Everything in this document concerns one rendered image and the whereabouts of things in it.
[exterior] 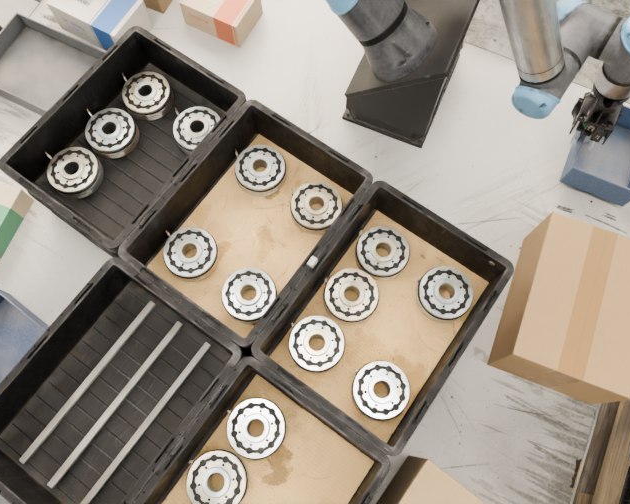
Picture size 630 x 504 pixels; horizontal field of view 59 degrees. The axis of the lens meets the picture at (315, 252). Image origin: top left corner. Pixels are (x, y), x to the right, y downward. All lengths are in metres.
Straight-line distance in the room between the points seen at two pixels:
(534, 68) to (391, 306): 0.48
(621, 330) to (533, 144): 0.50
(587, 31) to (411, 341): 0.62
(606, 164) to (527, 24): 0.60
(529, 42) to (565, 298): 0.47
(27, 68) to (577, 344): 1.39
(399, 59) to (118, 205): 0.64
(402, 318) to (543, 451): 0.40
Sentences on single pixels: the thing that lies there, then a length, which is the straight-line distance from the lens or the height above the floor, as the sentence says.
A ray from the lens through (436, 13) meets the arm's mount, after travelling 1.30.
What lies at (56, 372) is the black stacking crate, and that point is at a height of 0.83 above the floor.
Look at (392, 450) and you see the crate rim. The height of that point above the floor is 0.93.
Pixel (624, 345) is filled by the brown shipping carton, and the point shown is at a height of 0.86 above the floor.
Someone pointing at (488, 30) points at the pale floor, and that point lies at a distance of 2.55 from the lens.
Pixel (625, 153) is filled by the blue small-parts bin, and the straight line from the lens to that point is 1.50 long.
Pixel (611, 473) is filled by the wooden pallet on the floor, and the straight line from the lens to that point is 1.94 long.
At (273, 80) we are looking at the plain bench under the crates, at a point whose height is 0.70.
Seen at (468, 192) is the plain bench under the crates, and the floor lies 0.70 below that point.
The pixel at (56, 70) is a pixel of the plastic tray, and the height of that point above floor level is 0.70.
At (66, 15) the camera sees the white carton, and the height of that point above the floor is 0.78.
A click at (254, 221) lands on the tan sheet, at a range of 1.13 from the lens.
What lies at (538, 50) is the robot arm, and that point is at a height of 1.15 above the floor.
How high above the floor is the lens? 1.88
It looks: 72 degrees down
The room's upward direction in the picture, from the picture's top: straight up
